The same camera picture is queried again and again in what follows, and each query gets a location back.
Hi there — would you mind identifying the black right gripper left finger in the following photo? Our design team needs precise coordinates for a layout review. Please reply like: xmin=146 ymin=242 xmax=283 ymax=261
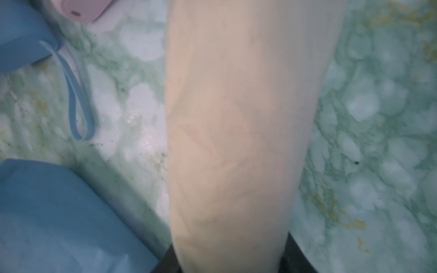
xmin=151 ymin=245 xmax=183 ymax=273

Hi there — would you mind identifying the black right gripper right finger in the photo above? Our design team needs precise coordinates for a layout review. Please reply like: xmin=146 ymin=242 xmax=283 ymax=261
xmin=278 ymin=233 xmax=317 ymax=273

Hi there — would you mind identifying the blue sleeved umbrella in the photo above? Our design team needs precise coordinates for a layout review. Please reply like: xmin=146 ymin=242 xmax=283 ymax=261
xmin=1 ymin=159 xmax=158 ymax=273

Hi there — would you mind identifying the beige sleeved umbrella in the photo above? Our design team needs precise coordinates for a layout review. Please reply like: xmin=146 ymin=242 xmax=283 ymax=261
xmin=165 ymin=1 xmax=348 ymax=273

